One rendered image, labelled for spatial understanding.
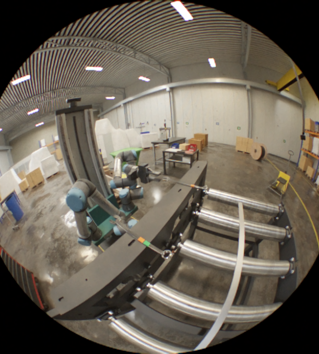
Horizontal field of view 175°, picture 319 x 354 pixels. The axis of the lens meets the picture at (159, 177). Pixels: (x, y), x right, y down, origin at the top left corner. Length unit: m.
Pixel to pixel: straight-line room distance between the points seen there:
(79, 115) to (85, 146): 0.29
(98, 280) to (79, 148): 0.92
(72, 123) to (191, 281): 2.01
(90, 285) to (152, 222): 0.30
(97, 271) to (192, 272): 1.28
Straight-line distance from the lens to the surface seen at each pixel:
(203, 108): 10.60
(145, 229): 0.36
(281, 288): 1.03
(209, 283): 1.54
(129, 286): 0.55
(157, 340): 0.65
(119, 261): 0.33
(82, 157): 1.01
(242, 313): 0.68
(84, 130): 1.03
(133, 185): 0.82
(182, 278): 1.48
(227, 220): 0.78
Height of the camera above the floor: 1.46
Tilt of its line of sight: 28 degrees down
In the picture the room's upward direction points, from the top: 5 degrees counter-clockwise
